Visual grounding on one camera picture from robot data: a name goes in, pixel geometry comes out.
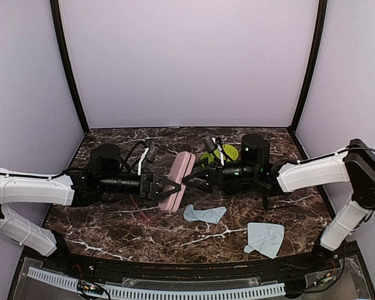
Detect black table front rail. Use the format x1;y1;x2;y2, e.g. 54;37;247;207
38;248;346;283

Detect right black frame post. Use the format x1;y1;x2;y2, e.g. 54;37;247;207
289;0;328;135

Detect green plate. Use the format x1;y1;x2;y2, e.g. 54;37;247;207
200;152;214;168

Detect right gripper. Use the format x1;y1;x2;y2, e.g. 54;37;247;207
182;157;259;194

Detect green bowl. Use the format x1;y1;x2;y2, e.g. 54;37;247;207
214;144;239;162

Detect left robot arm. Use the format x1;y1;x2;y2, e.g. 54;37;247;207
0;144;182;273

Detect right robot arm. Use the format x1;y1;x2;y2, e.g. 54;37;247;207
182;134;375;271

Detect black frame post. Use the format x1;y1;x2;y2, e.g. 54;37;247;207
49;0;90;135
289;0;328;135

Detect blue cleaning cloth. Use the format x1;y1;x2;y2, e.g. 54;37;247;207
183;204;227;224
244;222;285;259

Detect pink sunglasses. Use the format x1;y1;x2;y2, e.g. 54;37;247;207
128;195;171;223

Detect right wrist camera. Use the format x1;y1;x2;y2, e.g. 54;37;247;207
201;135;227;166

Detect left black frame post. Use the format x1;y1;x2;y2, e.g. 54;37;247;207
49;0;90;135

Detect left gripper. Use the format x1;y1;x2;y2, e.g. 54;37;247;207
99;171;181;202

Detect white slotted cable duct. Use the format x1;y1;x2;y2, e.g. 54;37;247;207
26;267;286;299

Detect black sunglasses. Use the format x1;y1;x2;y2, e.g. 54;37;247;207
262;194;297;211

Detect pink glasses case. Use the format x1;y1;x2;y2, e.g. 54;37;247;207
157;151;196;213

